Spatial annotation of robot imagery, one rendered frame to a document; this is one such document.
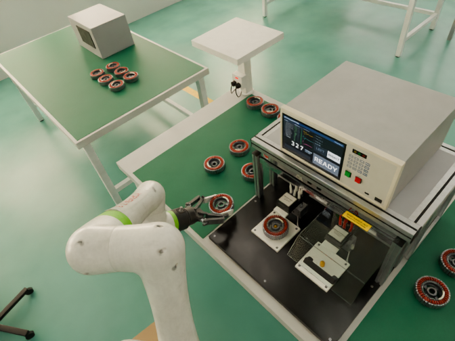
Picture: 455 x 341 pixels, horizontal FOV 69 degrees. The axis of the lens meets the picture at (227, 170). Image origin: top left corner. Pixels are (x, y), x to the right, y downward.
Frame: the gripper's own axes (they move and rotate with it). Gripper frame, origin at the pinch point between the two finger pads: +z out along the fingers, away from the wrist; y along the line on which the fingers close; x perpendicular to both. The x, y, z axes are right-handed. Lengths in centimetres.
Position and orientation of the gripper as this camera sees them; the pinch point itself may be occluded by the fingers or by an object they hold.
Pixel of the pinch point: (221, 205)
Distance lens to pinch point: 149.8
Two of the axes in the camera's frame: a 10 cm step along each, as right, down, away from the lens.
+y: -6.5, -5.0, 5.7
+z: 7.3, -1.8, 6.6
